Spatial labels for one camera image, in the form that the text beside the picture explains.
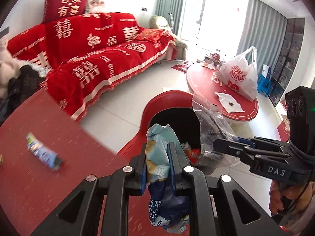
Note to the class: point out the left teal curtain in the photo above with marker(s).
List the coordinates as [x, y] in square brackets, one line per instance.
[164, 7]

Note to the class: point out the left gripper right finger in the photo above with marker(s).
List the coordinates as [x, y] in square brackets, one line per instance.
[218, 206]

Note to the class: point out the small red embroidered cushion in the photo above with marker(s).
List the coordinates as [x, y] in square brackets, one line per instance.
[152, 35]

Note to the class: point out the blue a2 milk pouch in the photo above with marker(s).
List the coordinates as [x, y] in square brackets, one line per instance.
[43, 153]

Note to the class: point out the black round trash bin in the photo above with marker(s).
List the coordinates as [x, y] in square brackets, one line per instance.
[183, 121]

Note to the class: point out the black camera box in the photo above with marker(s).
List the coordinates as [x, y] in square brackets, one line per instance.
[300, 112]

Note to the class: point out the blue tissue pack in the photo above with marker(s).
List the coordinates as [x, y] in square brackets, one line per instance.
[164, 208]

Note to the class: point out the right grey curtain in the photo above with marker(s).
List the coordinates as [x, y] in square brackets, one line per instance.
[264, 29]

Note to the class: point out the red square pillow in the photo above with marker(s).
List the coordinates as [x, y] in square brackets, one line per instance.
[59, 9]

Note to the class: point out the red covered sofa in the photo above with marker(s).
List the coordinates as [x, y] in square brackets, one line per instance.
[89, 54]

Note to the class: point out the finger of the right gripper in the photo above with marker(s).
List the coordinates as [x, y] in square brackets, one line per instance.
[246, 153]
[260, 142]

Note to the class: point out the white plastic shopping bag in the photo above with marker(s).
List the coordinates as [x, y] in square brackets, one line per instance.
[240, 74]

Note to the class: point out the clear plastic bag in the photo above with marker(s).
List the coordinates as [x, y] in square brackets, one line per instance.
[212, 126]

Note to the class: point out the red dotted plastic bag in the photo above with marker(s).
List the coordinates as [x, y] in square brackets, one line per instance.
[192, 154]

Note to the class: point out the white napkin on table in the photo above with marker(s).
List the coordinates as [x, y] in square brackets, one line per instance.
[229, 103]

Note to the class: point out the blue plastic stool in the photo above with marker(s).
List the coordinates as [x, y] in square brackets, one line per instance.
[263, 85]

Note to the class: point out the black clothing pile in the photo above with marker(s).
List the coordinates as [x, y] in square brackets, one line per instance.
[20, 89]

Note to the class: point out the pink fluffy coat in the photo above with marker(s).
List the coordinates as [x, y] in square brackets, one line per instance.
[9, 67]

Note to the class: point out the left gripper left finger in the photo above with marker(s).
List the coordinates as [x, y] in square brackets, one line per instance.
[101, 206]

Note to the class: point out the red curved stool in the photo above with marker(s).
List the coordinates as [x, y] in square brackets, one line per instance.
[165, 100]

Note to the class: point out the white printed cushion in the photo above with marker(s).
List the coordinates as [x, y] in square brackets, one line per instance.
[95, 6]

